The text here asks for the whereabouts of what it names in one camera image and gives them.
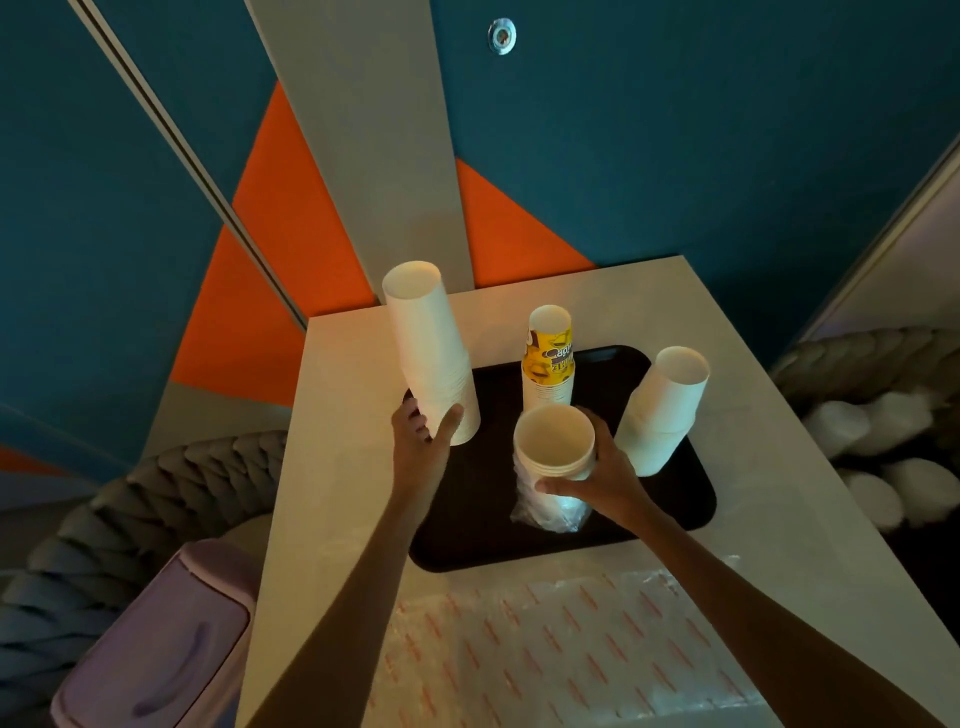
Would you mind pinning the round metal wall fitting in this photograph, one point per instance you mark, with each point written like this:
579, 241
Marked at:
502, 35

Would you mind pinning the clear plastic cup sleeve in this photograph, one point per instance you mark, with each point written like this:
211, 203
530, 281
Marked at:
551, 511

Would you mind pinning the person's left thumb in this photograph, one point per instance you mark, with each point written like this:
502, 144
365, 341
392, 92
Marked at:
448, 425

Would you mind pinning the clear bag with red print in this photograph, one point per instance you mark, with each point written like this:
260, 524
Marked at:
570, 652

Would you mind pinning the black serving tray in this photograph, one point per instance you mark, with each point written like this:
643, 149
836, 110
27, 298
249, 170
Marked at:
487, 510

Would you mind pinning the person's right forearm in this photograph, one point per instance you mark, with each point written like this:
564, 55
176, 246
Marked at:
757, 637

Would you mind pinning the person's right thumb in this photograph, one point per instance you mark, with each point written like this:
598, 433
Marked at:
562, 486

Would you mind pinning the wide white paper cup stack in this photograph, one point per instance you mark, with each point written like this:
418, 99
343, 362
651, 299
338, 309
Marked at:
553, 442

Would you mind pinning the person's right hand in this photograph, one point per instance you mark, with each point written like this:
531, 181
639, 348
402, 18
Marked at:
611, 487

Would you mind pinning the leaning white paper cup stack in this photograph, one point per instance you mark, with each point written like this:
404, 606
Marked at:
664, 409

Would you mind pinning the tall stack white paper cups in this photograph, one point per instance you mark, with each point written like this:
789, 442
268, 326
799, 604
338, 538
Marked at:
427, 337

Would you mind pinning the person's left hand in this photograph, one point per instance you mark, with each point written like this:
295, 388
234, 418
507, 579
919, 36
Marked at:
416, 461

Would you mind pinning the pink lidded trash bin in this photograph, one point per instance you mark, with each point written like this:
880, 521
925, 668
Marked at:
161, 645

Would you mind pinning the person's left forearm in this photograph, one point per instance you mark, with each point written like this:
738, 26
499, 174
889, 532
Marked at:
352, 622

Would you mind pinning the stack of yellow print cups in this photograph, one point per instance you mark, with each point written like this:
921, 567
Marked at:
547, 360

